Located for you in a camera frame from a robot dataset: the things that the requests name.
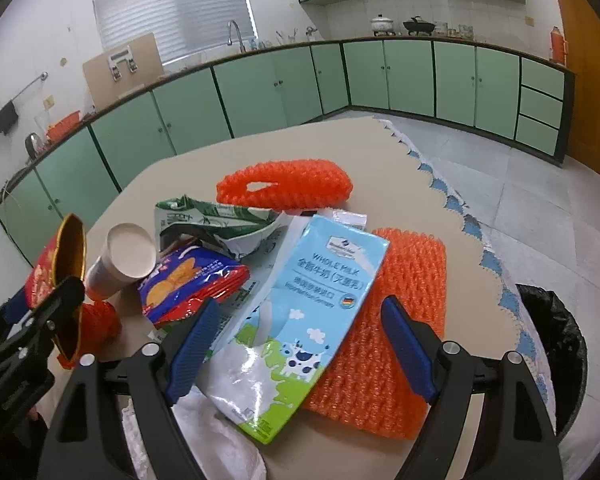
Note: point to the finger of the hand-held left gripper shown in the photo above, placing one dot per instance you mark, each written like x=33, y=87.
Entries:
x=25, y=347
x=65, y=297

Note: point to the white and green plastic bag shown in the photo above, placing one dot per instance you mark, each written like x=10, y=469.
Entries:
x=260, y=285

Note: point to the orange plastic basket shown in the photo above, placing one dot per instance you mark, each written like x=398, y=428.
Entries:
x=64, y=126

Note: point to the red and gold snack bag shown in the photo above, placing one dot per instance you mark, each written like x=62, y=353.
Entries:
x=42, y=270

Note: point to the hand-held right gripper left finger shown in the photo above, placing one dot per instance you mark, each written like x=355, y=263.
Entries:
x=195, y=345

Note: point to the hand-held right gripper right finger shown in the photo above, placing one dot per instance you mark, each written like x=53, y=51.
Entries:
x=410, y=350

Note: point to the red thermos flask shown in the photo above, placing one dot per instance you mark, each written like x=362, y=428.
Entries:
x=557, y=47

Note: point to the light blue milk carton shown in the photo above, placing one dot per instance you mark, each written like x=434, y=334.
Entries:
x=320, y=280

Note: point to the utensil holder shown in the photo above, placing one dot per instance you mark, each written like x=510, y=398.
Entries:
x=289, y=37

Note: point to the blue and white crochet tablecloth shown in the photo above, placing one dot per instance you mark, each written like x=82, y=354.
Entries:
x=472, y=225

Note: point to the white window blind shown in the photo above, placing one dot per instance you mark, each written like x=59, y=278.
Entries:
x=170, y=5

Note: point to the rolled orange foam net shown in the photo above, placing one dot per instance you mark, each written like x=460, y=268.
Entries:
x=300, y=182

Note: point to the black wok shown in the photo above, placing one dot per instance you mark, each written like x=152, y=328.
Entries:
x=417, y=26

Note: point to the orange foam net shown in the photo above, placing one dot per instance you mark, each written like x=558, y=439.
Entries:
x=400, y=280
x=300, y=182

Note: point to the metal towel rail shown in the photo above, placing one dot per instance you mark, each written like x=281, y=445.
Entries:
x=30, y=87

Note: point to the crushed green milk carton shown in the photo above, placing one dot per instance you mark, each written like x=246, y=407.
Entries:
x=205, y=215

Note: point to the white paper cup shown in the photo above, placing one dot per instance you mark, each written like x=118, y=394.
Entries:
x=130, y=250

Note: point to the green kitchen base cabinets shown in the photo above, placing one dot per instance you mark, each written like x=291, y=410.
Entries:
x=430, y=75

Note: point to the wooden door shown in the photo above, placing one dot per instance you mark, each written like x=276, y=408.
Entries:
x=590, y=85

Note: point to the glass jar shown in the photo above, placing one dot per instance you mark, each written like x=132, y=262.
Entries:
x=464, y=31
x=440, y=28

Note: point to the white cooking pot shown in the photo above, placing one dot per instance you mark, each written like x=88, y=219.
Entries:
x=382, y=24

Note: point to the blue and red snack packet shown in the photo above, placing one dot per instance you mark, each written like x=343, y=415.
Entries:
x=190, y=280

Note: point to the clear plastic wrapper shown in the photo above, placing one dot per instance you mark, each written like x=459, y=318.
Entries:
x=352, y=218

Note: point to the dark cloth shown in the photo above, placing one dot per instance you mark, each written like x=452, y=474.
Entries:
x=6, y=117

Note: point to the bin with black liner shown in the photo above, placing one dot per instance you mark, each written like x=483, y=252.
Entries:
x=555, y=340

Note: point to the cardboard sheet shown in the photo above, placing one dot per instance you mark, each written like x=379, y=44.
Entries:
x=147, y=57

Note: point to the chrome sink faucet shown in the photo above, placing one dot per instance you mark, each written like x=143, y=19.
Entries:
x=236, y=30

